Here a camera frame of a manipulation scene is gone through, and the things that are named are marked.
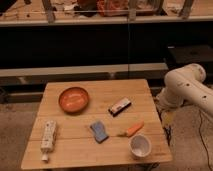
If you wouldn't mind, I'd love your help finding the white ceramic cup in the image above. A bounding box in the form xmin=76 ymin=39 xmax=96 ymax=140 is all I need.
xmin=130 ymin=134 xmax=152 ymax=159

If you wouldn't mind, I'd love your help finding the white remote controller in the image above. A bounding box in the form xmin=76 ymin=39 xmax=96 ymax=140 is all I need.
xmin=41 ymin=120 xmax=57 ymax=162

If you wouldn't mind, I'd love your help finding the blue sponge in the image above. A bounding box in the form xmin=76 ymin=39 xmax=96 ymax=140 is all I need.
xmin=90 ymin=121 xmax=108 ymax=143

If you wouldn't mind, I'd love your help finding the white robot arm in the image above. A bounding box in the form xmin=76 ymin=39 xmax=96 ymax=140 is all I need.
xmin=157 ymin=63 xmax=213 ymax=119

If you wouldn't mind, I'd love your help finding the orange pepper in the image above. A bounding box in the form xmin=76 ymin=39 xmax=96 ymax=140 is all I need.
xmin=118 ymin=122 xmax=144 ymax=137

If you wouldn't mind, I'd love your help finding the wooden table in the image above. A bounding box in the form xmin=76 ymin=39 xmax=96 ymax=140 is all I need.
xmin=21 ymin=79 xmax=172 ymax=170

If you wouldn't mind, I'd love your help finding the black box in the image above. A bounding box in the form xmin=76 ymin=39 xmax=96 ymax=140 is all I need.
xmin=166 ymin=45 xmax=213 ymax=74

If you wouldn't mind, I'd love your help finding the orange bowl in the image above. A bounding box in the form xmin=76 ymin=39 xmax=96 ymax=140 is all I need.
xmin=58 ymin=87 xmax=90 ymax=113

